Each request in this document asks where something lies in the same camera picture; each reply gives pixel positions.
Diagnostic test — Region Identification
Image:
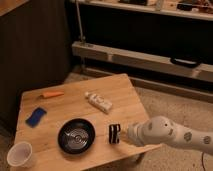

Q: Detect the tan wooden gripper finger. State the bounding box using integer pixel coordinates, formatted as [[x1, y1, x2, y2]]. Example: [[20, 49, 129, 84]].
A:
[[120, 131, 127, 140]]

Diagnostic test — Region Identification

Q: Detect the black and white eraser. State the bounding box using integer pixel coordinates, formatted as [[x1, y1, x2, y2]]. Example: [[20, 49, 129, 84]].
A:
[[109, 124, 121, 144]]

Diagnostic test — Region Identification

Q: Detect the white tube bottle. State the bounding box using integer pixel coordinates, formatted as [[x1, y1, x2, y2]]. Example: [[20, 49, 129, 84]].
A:
[[85, 92, 113, 113]]

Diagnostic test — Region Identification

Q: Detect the wooden low table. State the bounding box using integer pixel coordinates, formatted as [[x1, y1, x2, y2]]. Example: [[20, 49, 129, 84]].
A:
[[11, 74, 155, 171]]

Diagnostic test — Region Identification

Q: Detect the black round bowl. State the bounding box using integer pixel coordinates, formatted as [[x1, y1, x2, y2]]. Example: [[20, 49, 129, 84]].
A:
[[57, 118, 95, 154]]

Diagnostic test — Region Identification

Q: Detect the orange carrot toy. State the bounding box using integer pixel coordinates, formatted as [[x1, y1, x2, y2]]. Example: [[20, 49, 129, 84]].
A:
[[37, 91, 64, 99]]

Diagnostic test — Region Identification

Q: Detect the blue sponge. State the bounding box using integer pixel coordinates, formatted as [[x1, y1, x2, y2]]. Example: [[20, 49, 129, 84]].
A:
[[26, 107, 47, 127]]

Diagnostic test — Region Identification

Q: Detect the metal shelf rack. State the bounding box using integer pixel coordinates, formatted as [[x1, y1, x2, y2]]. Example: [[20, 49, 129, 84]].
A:
[[67, 0, 213, 102]]

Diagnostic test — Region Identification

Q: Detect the white paper cup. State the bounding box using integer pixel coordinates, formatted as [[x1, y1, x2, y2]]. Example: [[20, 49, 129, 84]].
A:
[[7, 141, 35, 168]]

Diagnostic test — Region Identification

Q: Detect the black handle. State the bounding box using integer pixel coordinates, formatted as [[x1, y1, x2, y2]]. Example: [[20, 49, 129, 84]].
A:
[[170, 58, 201, 68]]

